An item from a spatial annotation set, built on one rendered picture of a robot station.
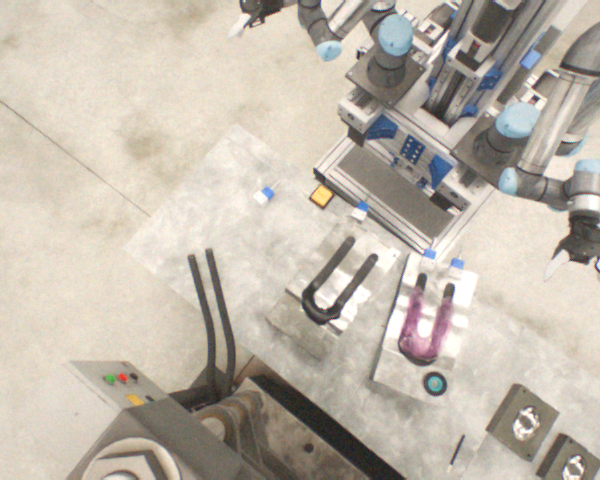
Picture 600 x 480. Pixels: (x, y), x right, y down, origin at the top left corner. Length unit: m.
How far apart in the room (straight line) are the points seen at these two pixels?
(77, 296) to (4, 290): 0.41
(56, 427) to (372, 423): 1.04
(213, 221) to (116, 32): 1.93
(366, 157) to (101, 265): 1.62
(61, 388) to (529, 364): 1.54
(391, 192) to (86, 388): 1.86
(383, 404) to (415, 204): 1.18
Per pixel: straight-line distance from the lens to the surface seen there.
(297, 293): 1.67
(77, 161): 3.15
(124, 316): 2.78
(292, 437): 1.82
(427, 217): 2.58
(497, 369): 1.92
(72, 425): 1.23
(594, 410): 2.07
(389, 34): 1.72
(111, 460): 0.59
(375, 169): 2.62
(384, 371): 1.70
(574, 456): 1.98
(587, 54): 1.36
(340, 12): 1.52
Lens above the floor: 2.58
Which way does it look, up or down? 75 degrees down
